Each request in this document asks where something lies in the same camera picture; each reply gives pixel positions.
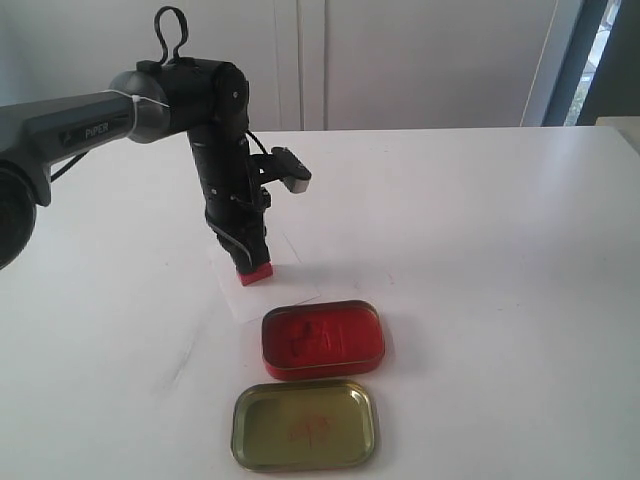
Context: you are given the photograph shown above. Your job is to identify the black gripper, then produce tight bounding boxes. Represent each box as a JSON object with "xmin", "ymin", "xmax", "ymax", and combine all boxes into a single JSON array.
[{"xmin": 188, "ymin": 127, "xmax": 271, "ymax": 274}]

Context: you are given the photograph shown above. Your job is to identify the white cabinet doors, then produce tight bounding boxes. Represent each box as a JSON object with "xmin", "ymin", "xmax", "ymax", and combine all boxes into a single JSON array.
[{"xmin": 1, "ymin": 1, "xmax": 580, "ymax": 131}]

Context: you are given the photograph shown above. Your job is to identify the red ink pad tin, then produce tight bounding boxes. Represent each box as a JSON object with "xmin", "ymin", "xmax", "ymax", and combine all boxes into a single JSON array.
[{"xmin": 261, "ymin": 300, "xmax": 386, "ymax": 381}]

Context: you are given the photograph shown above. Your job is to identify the gold tin lid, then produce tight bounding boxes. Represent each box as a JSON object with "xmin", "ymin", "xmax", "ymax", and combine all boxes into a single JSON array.
[{"xmin": 230, "ymin": 379, "xmax": 377, "ymax": 473}]

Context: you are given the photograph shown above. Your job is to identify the black looped cable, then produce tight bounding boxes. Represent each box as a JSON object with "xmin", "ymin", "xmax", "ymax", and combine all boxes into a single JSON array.
[{"xmin": 153, "ymin": 5, "xmax": 190, "ymax": 69}]

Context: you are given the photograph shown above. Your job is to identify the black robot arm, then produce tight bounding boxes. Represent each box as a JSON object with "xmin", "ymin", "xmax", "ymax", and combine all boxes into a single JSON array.
[{"xmin": 1, "ymin": 58, "xmax": 270, "ymax": 275}]

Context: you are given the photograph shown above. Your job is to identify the white zip tie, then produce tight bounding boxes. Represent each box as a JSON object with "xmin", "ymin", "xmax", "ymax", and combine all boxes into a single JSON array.
[{"xmin": 104, "ymin": 89, "xmax": 170, "ymax": 136}]

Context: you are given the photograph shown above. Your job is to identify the red rubber stamp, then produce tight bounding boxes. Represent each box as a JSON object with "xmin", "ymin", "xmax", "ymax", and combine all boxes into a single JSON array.
[{"xmin": 237, "ymin": 262, "xmax": 273, "ymax": 286}]

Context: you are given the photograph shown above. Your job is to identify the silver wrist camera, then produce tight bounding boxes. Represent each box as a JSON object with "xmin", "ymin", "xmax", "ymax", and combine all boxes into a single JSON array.
[{"xmin": 250, "ymin": 147, "xmax": 312, "ymax": 194}]

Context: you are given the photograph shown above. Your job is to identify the white paper sheet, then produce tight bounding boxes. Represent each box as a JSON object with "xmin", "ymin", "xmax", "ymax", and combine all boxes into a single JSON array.
[{"xmin": 207, "ymin": 227, "xmax": 320, "ymax": 323}]

